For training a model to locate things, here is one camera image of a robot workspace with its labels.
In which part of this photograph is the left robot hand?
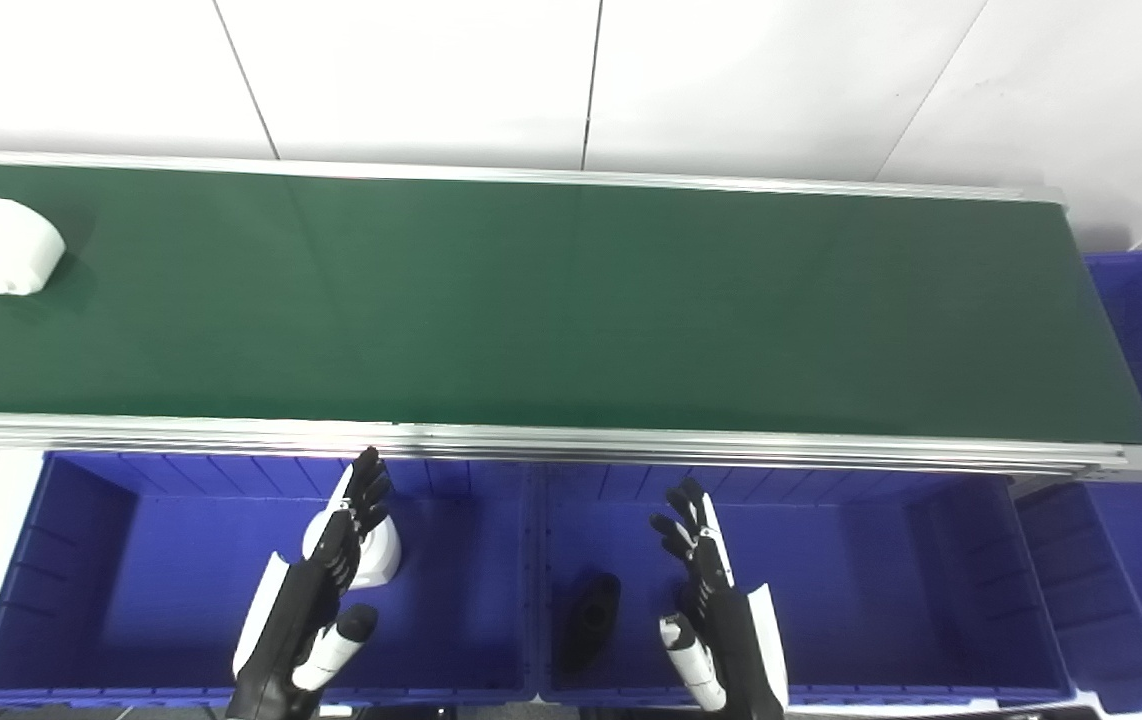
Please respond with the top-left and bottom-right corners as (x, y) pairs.
(226, 447), (394, 720)

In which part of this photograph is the green conveyor belt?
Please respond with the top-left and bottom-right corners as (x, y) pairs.
(0, 148), (1142, 491)
(0, 163), (1142, 446)

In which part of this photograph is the black plastic part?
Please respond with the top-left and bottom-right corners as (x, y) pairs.
(559, 572), (622, 673)

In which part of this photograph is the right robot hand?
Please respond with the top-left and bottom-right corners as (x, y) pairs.
(649, 478), (790, 720)

